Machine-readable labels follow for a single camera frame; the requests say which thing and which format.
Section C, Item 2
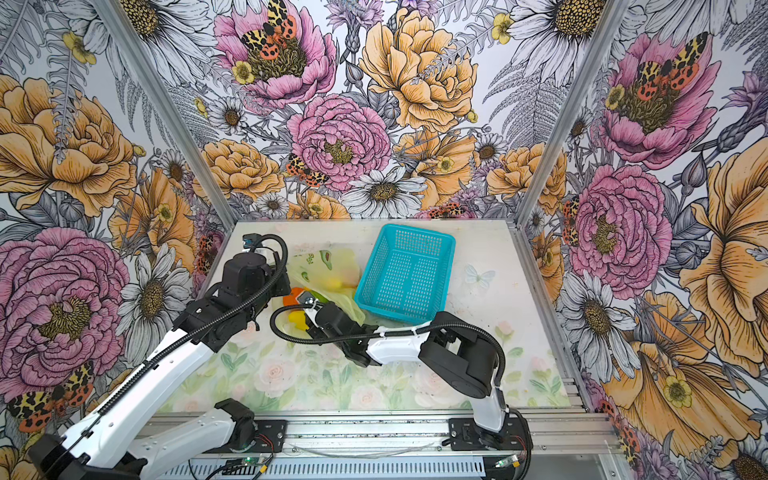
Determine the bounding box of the yellow-green plastic bag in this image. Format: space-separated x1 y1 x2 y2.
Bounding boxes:
287 247 366 325

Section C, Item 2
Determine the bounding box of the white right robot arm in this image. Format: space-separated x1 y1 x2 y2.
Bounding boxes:
304 301 507 434

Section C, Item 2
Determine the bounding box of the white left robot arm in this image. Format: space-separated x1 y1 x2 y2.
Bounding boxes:
27 250 291 479

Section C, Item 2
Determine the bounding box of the orange toy fruit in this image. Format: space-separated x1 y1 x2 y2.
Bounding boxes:
282 288 305 306

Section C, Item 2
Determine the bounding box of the green toy pepper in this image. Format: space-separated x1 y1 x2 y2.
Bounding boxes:
311 291 329 303

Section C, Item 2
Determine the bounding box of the yellow toy pepper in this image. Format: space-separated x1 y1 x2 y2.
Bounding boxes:
288 310 309 332

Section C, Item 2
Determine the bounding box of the teal plastic mesh basket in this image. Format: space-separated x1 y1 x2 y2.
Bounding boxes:
354 224 456 325

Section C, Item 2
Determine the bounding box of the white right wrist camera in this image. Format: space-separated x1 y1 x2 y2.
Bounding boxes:
297 290 318 306

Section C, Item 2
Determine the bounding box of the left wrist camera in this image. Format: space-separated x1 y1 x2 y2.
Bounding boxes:
242 233 262 251

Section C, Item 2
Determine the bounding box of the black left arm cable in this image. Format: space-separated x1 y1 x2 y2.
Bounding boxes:
47 233 290 475

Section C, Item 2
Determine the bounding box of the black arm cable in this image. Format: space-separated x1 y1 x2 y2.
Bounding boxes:
47 233 290 475
269 302 535 480

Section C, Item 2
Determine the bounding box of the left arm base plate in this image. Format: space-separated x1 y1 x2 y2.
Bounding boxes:
206 419 288 454

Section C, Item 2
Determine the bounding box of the white vented cable duct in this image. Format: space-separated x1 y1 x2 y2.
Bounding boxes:
122 457 487 480

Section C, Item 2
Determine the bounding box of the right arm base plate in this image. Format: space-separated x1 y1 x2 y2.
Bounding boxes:
445 414 532 451

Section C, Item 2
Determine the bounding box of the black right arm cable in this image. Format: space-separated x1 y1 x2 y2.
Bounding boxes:
269 302 535 480

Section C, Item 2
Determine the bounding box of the aluminium front rail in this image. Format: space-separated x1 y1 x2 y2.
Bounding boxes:
256 409 619 456

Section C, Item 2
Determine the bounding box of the aluminium frame corner post left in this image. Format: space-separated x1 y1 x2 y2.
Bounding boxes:
94 1 238 230

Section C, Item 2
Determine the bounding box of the aluminium frame corner post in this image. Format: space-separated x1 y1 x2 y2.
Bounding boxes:
94 1 238 230
514 0 631 229

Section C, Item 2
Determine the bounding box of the aluminium frame corner post right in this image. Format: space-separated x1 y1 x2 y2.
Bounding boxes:
514 0 631 229

